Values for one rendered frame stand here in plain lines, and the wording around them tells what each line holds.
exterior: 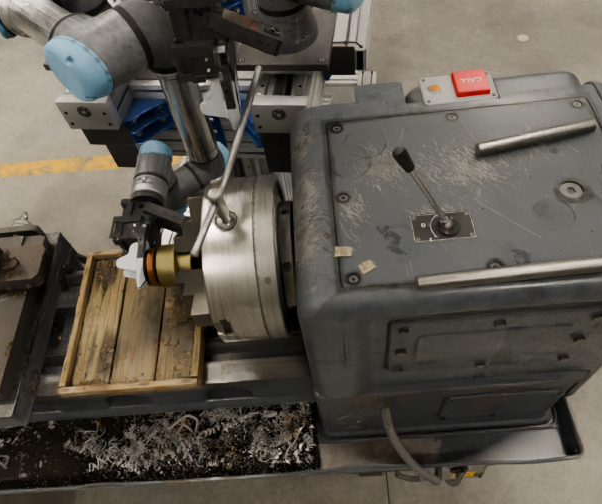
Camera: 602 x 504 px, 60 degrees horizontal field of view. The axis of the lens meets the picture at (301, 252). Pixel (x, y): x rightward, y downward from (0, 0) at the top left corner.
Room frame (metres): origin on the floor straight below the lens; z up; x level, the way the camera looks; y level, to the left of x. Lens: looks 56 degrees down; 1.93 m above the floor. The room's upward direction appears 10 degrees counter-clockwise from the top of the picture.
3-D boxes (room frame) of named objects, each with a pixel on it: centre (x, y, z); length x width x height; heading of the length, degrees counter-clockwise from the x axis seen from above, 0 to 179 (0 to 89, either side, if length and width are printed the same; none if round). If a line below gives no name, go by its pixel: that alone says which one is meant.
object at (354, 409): (0.55, -0.29, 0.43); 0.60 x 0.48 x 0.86; 84
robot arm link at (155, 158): (0.86, 0.29, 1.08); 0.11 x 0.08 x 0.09; 173
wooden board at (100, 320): (0.61, 0.39, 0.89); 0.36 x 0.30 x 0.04; 174
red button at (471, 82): (0.75, -0.37, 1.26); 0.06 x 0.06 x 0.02; 84
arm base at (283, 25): (1.14, -0.06, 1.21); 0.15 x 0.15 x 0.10
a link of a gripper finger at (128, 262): (0.60, 0.33, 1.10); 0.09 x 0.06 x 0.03; 172
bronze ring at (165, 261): (0.59, 0.25, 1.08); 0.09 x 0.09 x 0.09; 84
